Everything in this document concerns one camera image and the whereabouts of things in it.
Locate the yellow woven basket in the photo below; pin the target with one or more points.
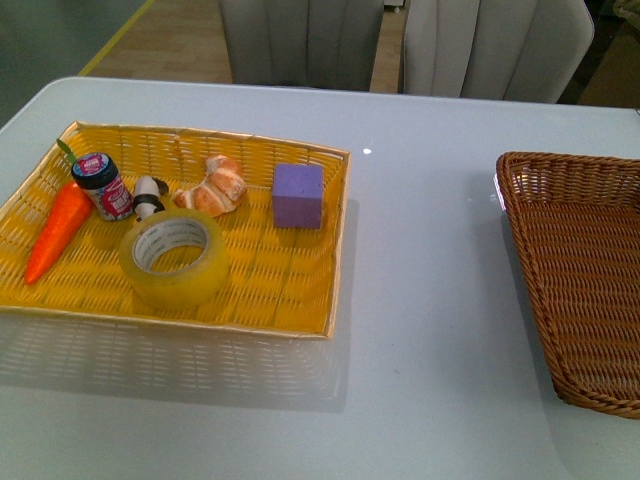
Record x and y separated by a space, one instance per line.
282 281

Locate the brown wicker basket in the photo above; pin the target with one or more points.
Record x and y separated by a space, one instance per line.
575 225

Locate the purple foam cube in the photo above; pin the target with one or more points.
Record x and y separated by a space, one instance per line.
297 196

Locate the toy croissant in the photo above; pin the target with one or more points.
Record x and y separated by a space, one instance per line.
221 191

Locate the black white toy figure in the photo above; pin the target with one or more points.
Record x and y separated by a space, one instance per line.
147 195

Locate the left grey upholstered chair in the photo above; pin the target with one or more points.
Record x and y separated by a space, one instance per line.
313 44

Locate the grey upholstered chair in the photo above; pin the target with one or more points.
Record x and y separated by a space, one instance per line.
494 50
313 44

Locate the small labelled jar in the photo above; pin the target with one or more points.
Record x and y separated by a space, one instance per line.
98 176

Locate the orange toy carrot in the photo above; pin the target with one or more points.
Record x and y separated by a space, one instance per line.
70 209

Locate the right grey upholstered chair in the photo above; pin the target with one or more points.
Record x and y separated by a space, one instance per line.
494 50

